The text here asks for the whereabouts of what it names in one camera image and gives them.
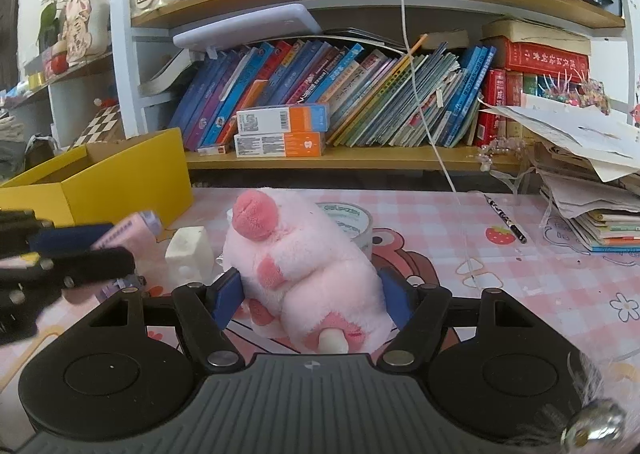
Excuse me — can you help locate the pink checkered desk mat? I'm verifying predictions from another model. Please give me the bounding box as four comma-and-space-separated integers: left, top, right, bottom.
0, 187, 640, 454

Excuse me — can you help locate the yellow cardboard box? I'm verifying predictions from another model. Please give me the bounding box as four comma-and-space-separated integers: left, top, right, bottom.
0, 128, 193, 226

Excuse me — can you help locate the purple toy camera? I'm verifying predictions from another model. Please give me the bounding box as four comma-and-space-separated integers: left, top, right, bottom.
96, 274, 146, 303

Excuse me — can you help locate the pink small stapler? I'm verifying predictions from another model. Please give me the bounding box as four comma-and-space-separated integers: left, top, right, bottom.
91, 211, 164, 275

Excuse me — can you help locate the white cheese-shaped eraser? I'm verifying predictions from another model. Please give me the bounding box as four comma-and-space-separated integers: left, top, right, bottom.
165, 227, 216, 286

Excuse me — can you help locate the red thick dictionary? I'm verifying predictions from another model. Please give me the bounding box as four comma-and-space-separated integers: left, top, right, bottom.
482, 36, 590, 83

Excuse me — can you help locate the upper orange white box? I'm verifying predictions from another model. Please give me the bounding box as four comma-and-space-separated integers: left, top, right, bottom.
236, 103, 330, 135

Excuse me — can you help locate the black pen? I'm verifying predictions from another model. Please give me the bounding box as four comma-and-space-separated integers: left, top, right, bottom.
484, 194, 527, 244

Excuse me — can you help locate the stack of papers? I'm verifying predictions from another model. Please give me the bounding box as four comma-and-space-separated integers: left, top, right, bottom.
482, 95, 639, 254

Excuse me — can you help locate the brown white chessboard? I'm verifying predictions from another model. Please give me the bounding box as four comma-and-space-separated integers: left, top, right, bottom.
70, 104, 125, 148

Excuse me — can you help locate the lower orange white box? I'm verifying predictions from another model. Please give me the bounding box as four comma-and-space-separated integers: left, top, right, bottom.
234, 131, 324, 157

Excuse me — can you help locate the white lamp head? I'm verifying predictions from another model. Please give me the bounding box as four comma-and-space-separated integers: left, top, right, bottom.
172, 4, 322, 57

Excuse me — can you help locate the orange white box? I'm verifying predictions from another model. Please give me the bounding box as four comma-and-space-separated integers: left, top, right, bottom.
234, 131, 324, 157
236, 103, 330, 135

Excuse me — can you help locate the clear tape roll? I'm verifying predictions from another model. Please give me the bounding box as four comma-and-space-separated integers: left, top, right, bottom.
318, 202, 373, 258

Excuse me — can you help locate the red round doll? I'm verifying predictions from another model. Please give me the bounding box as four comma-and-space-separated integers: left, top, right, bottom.
49, 52, 68, 75

